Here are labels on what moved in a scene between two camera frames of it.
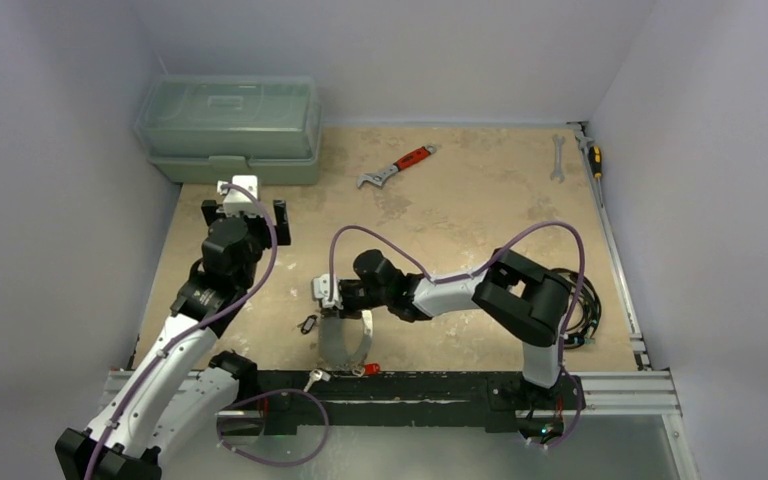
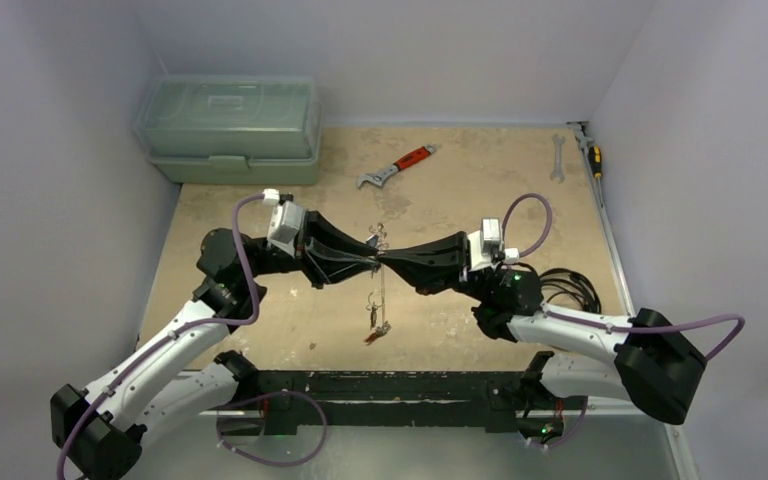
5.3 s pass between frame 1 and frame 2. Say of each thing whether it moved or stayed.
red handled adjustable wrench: stayed
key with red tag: moved
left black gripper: moved
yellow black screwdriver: stayed
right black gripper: moved
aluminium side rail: stayed
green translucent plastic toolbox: stayed
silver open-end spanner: stayed
